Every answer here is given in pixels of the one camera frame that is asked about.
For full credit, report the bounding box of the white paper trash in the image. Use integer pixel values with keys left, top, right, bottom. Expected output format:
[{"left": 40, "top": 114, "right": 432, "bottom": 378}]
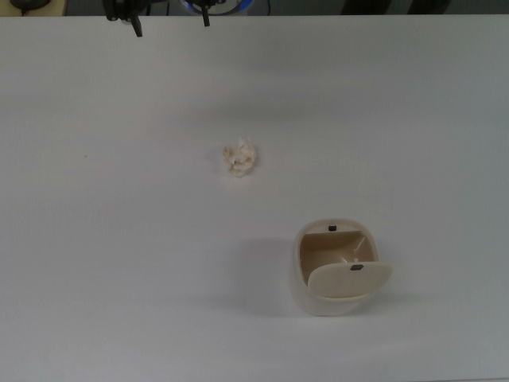
[{"left": 222, "top": 137, "right": 258, "bottom": 179}]

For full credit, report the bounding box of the small white bin with lid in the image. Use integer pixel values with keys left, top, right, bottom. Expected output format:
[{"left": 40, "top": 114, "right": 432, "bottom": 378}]
[{"left": 291, "top": 217, "right": 394, "bottom": 318}]

